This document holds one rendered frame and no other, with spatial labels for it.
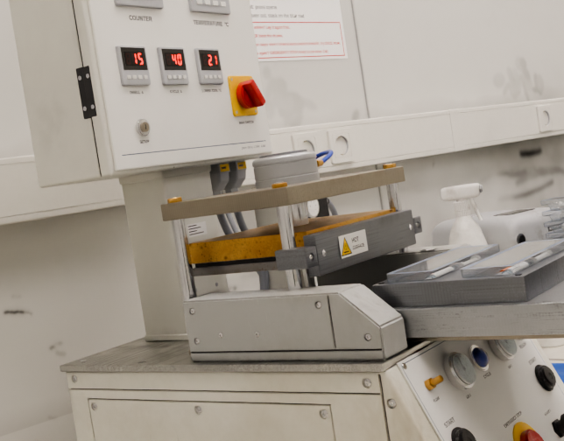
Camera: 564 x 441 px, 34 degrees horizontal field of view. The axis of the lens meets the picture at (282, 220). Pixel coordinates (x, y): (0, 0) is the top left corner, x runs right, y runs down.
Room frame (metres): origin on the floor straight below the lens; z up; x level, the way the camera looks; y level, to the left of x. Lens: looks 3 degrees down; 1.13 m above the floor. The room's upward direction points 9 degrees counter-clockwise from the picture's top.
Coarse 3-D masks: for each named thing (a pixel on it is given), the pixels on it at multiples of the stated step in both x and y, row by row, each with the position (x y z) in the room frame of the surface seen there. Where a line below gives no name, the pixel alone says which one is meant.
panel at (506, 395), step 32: (448, 352) 0.97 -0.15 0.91; (416, 384) 0.89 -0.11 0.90; (448, 384) 0.93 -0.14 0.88; (480, 384) 0.98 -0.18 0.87; (512, 384) 1.03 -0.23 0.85; (544, 384) 1.07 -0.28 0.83; (448, 416) 0.90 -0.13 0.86; (480, 416) 0.94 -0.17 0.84; (512, 416) 0.99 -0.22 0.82; (544, 416) 1.04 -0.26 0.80
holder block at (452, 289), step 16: (560, 256) 0.95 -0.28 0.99; (416, 272) 1.00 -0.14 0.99; (528, 272) 0.88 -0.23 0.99; (544, 272) 0.91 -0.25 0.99; (560, 272) 0.95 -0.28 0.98; (384, 288) 0.95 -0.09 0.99; (400, 288) 0.94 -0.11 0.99; (416, 288) 0.93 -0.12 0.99; (432, 288) 0.92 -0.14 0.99; (448, 288) 0.91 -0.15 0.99; (464, 288) 0.90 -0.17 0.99; (480, 288) 0.89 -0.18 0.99; (496, 288) 0.88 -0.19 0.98; (512, 288) 0.87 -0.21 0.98; (528, 288) 0.87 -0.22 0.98; (544, 288) 0.90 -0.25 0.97; (400, 304) 0.94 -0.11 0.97; (416, 304) 0.93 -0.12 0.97; (432, 304) 0.92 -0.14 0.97; (448, 304) 0.91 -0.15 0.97
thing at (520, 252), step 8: (544, 240) 1.04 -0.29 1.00; (552, 240) 1.03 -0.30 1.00; (560, 240) 1.02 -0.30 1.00; (512, 248) 1.01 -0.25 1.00; (520, 248) 1.00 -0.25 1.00; (528, 248) 0.98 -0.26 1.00; (536, 248) 0.97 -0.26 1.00; (544, 248) 0.96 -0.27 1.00; (496, 256) 0.96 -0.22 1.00; (504, 256) 0.95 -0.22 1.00; (512, 256) 0.94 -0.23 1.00; (520, 256) 0.93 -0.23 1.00; (528, 256) 0.92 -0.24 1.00; (472, 264) 0.93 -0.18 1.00; (480, 264) 0.92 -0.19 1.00; (488, 264) 0.91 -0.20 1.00; (496, 264) 0.90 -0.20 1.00; (504, 264) 0.89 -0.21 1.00; (512, 264) 0.88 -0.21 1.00
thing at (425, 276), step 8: (488, 248) 1.04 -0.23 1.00; (496, 248) 1.06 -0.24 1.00; (472, 256) 1.01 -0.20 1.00; (480, 256) 1.02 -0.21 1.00; (448, 264) 0.95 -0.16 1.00; (456, 264) 0.97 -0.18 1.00; (464, 264) 0.99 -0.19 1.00; (424, 272) 0.93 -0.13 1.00; (432, 272) 0.93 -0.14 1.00; (440, 272) 0.94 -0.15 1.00; (448, 272) 0.95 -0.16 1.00; (392, 280) 0.95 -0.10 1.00; (400, 280) 0.94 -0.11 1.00; (408, 280) 0.94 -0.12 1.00; (416, 280) 0.93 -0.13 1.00; (424, 280) 0.93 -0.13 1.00
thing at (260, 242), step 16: (304, 208) 1.12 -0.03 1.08; (272, 224) 1.22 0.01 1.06; (304, 224) 1.11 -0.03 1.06; (320, 224) 1.07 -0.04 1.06; (336, 224) 1.05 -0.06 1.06; (208, 240) 1.10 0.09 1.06; (224, 240) 1.06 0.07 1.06; (240, 240) 1.05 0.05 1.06; (256, 240) 1.03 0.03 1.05; (272, 240) 1.02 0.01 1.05; (192, 256) 1.09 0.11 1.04; (208, 256) 1.08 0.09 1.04; (224, 256) 1.06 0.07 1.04; (240, 256) 1.05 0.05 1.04; (256, 256) 1.04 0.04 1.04; (272, 256) 1.02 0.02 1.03; (208, 272) 1.08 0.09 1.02; (224, 272) 1.06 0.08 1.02; (240, 272) 1.05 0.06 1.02
